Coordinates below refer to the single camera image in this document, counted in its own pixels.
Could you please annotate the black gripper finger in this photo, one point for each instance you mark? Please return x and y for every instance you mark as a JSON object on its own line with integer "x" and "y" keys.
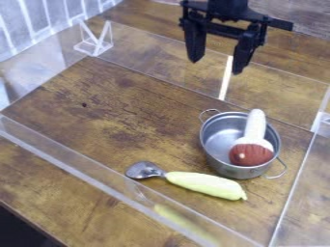
{"x": 196, "y": 40}
{"x": 249, "y": 41}

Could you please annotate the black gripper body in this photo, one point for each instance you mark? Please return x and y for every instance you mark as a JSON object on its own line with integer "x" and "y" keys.
{"x": 229, "y": 29}

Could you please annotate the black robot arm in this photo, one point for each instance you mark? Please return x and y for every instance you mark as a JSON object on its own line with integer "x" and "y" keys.
{"x": 226, "y": 18}

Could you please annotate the silver metal pot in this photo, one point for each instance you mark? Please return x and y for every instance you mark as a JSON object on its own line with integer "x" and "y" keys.
{"x": 220, "y": 132}

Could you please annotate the black bar on table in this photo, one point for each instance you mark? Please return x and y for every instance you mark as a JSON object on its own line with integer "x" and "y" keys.
{"x": 280, "y": 24}

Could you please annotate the clear acrylic triangle bracket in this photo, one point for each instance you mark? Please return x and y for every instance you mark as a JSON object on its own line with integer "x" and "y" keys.
{"x": 95, "y": 45}

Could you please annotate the spoon with yellow handle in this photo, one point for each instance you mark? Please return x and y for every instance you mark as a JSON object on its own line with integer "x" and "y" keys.
{"x": 208, "y": 184}

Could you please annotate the clear acrylic enclosure wall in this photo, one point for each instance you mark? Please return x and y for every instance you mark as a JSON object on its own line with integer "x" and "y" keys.
{"x": 130, "y": 106}

